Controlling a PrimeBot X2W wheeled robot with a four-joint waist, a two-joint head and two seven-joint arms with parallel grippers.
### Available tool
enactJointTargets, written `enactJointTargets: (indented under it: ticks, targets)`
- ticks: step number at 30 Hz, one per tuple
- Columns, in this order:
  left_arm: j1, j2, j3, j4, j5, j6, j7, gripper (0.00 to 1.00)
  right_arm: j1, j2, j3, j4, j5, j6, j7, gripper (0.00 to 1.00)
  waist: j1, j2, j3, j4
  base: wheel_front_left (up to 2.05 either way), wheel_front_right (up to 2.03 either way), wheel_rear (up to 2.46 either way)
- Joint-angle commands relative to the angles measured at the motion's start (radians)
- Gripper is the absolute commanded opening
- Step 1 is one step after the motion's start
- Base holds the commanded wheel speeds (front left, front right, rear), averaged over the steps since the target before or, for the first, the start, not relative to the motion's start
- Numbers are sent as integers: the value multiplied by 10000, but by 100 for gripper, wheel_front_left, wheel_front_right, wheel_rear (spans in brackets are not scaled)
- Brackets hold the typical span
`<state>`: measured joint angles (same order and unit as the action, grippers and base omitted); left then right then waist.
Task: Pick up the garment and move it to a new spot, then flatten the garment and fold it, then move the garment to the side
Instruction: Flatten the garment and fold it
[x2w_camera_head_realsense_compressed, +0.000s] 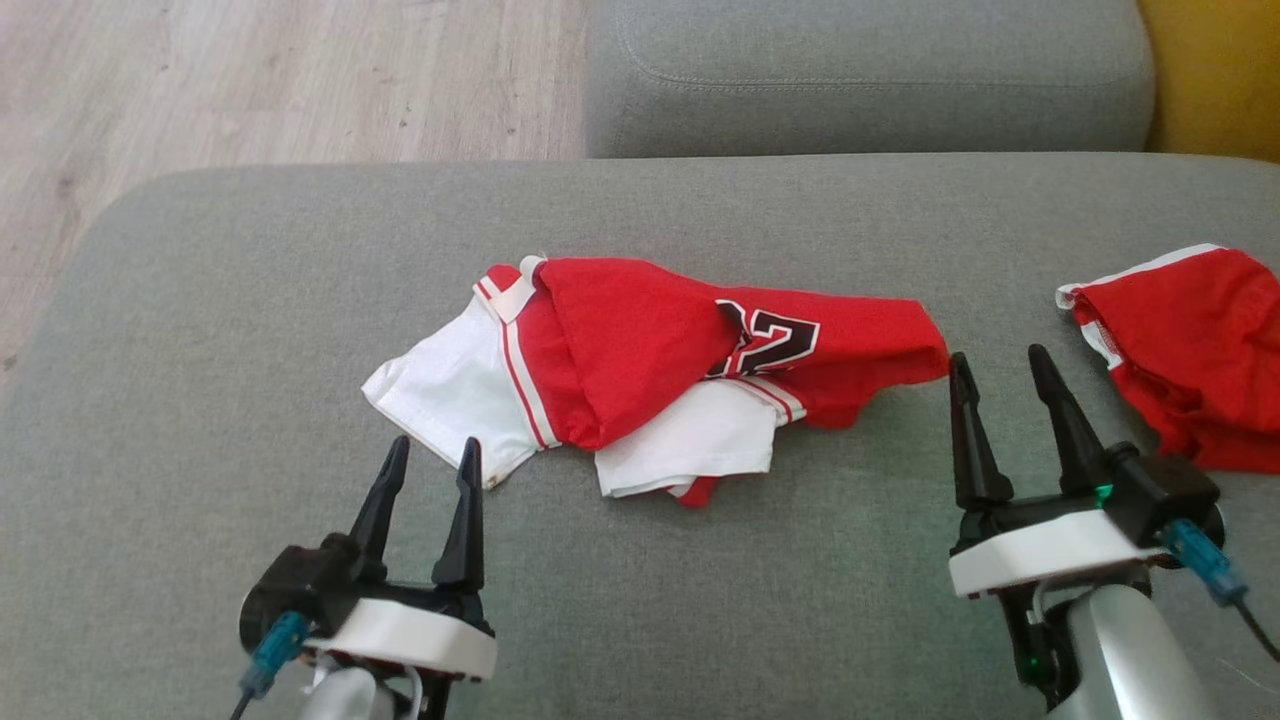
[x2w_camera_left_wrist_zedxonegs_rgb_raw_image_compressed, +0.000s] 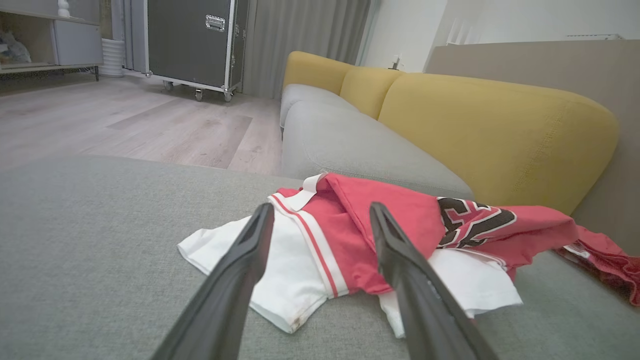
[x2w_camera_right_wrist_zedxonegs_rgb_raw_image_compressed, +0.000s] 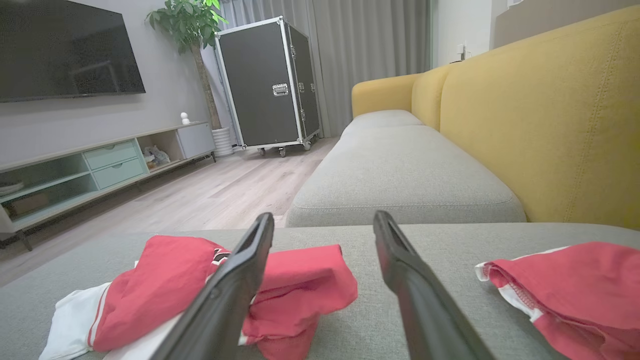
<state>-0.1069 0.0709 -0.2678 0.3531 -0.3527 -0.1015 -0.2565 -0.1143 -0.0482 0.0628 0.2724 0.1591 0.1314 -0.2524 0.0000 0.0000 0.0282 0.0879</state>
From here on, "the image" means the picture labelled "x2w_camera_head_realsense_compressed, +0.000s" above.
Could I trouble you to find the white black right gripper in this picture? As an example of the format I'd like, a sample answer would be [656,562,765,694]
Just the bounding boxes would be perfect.
[948,345,1171,691]

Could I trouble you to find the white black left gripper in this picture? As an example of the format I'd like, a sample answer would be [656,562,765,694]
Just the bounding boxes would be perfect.
[305,435,498,720]

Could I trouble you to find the red shorts with white stripe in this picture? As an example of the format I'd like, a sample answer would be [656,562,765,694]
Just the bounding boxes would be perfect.
[1055,243,1280,474]

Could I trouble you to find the red jersey with white sleeves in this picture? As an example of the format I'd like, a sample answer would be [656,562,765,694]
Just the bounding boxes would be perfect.
[362,255,951,509]

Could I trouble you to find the large grey sofa seat cushion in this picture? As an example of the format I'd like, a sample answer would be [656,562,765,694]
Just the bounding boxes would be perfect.
[0,152,1280,720]

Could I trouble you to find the medium grey sofa seat cushion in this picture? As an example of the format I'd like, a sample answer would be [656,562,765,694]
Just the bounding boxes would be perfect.
[585,0,1156,159]

